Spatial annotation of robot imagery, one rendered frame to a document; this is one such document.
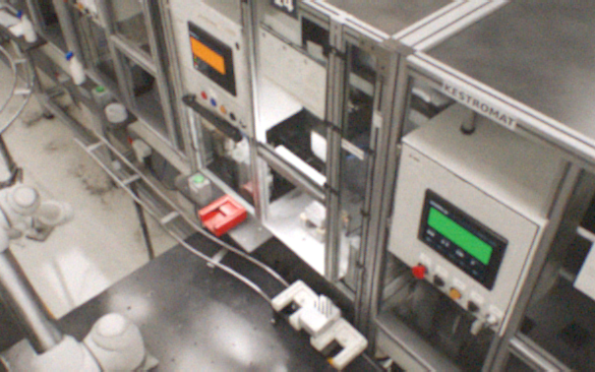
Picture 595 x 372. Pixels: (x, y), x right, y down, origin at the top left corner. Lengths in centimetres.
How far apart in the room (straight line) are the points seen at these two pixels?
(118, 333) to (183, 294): 46
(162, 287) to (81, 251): 124
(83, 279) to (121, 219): 47
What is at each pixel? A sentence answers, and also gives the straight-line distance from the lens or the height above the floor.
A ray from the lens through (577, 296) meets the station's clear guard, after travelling 169.
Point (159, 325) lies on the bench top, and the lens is 270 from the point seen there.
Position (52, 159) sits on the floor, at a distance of 463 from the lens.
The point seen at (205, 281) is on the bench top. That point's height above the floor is 68.
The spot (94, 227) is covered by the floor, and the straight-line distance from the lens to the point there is 407.
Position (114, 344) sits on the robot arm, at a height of 92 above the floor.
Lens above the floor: 289
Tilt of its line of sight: 44 degrees down
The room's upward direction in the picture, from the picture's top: 1 degrees counter-clockwise
